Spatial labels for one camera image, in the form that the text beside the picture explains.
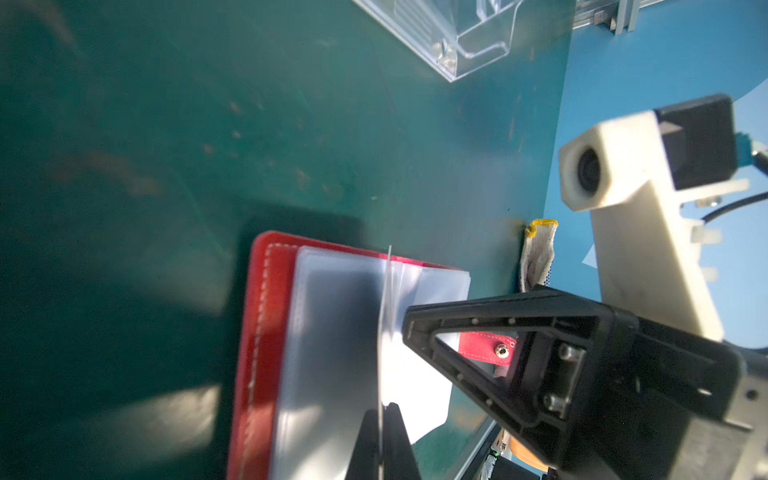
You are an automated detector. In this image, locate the clear acrylic card organizer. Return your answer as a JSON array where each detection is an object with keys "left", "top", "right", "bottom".
[{"left": 355, "top": 0, "right": 523, "bottom": 82}]

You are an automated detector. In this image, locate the aluminium rail front frame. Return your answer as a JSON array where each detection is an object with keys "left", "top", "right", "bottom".
[{"left": 573, "top": 0, "right": 664, "bottom": 35}]

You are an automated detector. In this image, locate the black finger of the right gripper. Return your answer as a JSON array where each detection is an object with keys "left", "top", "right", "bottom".
[{"left": 402, "top": 287, "right": 612, "bottom": 456}]

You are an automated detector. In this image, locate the red card holder wallet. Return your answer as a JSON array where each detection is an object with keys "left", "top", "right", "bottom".
[{"left": 227, "top": 231, "right": 471, "bottom": 479}]

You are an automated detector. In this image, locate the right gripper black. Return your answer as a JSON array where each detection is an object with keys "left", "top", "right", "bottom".
[{"left": 539, "top": 299, "right": 767, "bottom": 479}]

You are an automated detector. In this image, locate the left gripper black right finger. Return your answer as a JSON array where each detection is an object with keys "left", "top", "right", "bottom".
[{"left": 381, "top": 403, "right": 421, "bottom": 480}]

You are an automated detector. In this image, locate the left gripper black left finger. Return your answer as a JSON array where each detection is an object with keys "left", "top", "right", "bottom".
[{"left": 344, "top": 410, "right": 381, "bottom": 480}]

